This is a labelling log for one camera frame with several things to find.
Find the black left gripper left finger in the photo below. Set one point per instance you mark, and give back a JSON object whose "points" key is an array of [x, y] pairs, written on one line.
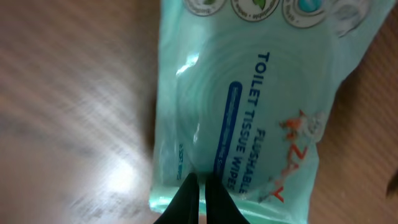
{"points": [[183, 208]]}

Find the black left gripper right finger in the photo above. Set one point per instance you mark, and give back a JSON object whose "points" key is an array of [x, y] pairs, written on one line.
{"points": [[220, 207]]}

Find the teal wet wipes packet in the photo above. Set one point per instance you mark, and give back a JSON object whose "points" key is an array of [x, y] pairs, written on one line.
{"points": [[245, 91]]}

